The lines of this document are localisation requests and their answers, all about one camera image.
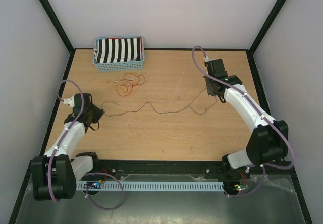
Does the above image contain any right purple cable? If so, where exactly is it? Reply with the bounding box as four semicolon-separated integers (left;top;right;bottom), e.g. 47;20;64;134
192;46;296;197

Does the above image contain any light blue plastic basket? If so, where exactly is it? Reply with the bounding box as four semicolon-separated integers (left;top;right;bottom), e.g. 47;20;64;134
92;36;145;71

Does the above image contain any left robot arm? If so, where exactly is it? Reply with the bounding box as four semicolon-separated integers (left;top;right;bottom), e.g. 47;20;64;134
31;93;104;202

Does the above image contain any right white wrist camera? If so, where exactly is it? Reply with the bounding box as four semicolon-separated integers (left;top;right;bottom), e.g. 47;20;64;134
204;57;211;67

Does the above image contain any light blue slotted cable duct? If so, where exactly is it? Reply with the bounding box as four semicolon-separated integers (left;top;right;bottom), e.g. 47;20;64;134
76;181;224;192

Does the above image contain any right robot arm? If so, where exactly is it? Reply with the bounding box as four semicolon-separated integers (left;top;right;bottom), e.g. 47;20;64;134
204;58;288;178

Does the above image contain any dark purple wire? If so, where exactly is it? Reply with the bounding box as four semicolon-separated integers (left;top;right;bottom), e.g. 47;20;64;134
100;87;219;117

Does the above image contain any black white striped cloth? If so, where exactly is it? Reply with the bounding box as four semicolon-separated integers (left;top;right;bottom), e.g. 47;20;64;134
93;36;144;64

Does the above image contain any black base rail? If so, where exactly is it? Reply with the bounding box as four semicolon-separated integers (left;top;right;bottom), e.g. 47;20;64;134
93;160;250;181

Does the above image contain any black enclosure frame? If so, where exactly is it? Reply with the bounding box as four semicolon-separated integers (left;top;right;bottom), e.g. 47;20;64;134
9;0;312;223

